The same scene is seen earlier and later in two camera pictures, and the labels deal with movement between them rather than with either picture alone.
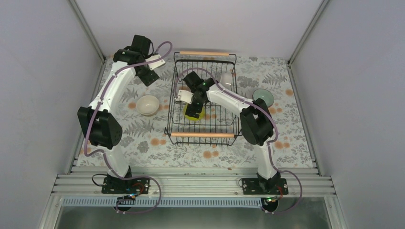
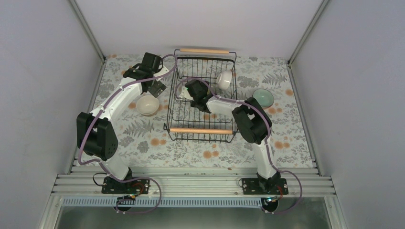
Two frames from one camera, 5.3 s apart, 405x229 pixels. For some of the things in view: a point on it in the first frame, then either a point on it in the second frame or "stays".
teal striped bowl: x=266 y=95 stays
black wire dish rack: x=202 y=109 stays
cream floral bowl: x=147 y=104 stays
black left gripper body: x=147 y=79 -> x=156 y=90
